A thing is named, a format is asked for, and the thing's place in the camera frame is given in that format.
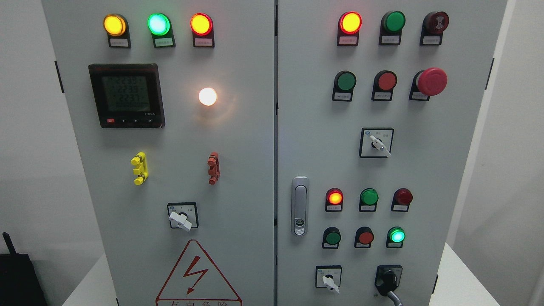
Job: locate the black knob selector switch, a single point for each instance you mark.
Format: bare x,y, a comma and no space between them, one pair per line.
387,278

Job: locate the red terminal clamp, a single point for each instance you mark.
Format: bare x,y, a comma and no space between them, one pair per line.
214,169

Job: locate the red lit indicator lower left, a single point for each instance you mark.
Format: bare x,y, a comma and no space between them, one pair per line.
334,200

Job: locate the white lit indicator lamp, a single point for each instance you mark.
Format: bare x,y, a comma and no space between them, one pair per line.
207,96

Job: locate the green push button lower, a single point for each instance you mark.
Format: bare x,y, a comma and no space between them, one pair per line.
331,238

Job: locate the green push button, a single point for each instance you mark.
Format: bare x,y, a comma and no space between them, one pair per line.
331,238
344,83

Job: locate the green push button upper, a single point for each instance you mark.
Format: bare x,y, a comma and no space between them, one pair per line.
344,83

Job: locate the green indicator lower middle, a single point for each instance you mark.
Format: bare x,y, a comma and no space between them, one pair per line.
368,200

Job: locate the left grey cabinet door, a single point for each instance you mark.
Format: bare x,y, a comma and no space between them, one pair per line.
236,214

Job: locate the grey cabinet door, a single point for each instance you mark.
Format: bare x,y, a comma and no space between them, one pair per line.
236,214
320,139

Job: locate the right grey cabinet door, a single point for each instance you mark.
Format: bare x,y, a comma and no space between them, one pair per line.
320,139

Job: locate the red push button lower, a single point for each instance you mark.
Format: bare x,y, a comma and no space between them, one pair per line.
363,238

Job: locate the red push button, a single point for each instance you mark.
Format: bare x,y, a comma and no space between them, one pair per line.
384,83
363,238

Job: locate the yellow terminal clamp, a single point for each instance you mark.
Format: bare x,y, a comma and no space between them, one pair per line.
140,169

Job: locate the red push button upper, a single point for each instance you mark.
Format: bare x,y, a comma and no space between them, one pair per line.
384,83

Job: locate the red indicator lower right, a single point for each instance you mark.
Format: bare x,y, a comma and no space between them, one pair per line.
401,201

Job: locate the red indicator light left door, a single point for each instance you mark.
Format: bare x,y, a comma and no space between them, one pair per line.
202,30

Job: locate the green illuminated button lower right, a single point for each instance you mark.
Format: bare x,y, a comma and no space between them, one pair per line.
395,237

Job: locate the red electric hazard warning sticker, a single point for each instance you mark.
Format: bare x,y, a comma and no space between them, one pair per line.
196,280

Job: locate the red indicator light top right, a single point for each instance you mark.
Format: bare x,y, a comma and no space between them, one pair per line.
349,26

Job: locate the black digital power meter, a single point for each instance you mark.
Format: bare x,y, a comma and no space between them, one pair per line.
127,95

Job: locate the green lit indicator light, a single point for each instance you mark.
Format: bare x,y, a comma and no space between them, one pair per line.
161,30

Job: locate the red emergency stop mushroom button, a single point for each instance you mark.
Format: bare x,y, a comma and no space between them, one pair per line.
427,83

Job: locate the green indicator light top right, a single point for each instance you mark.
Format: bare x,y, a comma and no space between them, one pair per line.
391,27

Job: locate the yellow indicator light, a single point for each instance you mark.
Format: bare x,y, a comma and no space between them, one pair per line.
117,30

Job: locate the dark red buzzer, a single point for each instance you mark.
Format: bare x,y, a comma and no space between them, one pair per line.
433,27

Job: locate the black device with antenna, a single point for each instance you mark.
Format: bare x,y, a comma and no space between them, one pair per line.
19,285

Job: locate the silver cabinet door handle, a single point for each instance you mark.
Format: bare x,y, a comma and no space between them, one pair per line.
299,201

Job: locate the white selector switch upper right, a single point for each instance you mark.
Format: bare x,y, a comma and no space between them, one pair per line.
376,142

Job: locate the white selector switch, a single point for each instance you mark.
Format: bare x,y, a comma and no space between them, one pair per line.
376,142
328,277

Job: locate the white selector switch left door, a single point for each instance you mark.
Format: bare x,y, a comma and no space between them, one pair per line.
183,216

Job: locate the white selector switch bottom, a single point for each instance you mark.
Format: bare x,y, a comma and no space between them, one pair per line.
328,277

